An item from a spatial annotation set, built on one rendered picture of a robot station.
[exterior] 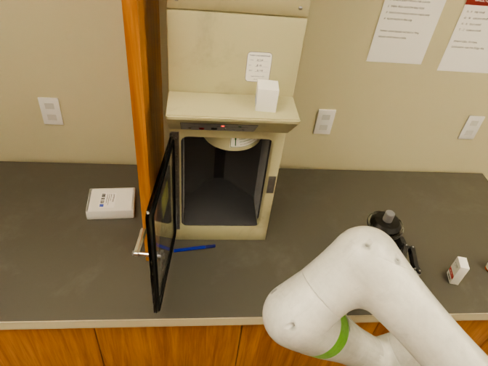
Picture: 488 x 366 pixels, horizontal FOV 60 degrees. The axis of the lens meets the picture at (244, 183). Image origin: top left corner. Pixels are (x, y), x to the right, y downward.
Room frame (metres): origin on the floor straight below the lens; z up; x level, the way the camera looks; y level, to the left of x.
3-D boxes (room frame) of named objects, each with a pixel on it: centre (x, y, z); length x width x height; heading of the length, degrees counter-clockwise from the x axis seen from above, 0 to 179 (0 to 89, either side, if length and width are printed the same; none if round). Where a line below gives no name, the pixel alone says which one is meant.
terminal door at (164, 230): (0.76, 0.20, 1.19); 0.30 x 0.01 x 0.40; 2
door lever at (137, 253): (0.69, 0.23, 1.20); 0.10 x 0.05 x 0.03; 2
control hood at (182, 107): (0.90, 0.05, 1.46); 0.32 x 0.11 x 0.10; 99
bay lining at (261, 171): (1.08, 0.08, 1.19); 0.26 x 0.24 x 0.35; 99
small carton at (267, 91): (0.91, -0.03, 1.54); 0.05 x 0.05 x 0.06; 4
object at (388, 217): (0.90, -0.44, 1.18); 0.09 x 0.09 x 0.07
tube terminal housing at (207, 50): (1.08, 0.08, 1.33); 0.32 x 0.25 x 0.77; 99
